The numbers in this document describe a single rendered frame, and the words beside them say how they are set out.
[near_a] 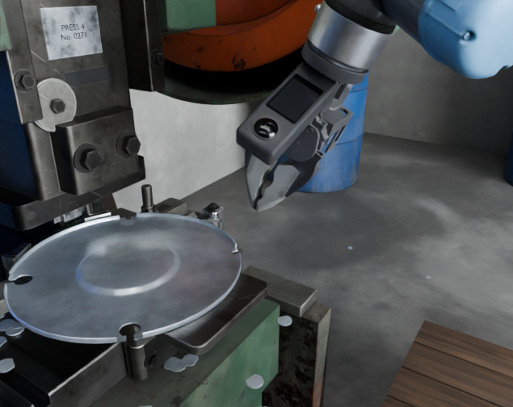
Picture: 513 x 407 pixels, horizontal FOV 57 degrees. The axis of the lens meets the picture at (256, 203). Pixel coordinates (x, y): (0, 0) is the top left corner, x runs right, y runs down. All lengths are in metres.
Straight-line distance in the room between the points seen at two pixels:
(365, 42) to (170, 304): 0.35
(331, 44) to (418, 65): 3.35
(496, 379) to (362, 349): 0.62
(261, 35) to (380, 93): 3.16
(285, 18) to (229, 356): 0.51
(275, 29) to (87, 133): 0.36
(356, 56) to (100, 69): 0.30
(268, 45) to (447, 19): 0.46
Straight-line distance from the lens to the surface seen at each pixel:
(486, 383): 1.17
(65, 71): 0.58
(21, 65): 0.51
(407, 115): 3.90
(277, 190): 0.56
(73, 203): 0.62
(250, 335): 0.73
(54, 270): 0.66
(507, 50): 0.40
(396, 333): 1.80
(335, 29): 0.48
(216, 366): 0.68
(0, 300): 0.68
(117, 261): 0.64
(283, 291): 0.82
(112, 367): 0.66
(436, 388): 1.12
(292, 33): 0.78
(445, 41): 0.38
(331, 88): 0.50
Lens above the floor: 1.11
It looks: 25 degrees down
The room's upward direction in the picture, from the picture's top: straight up
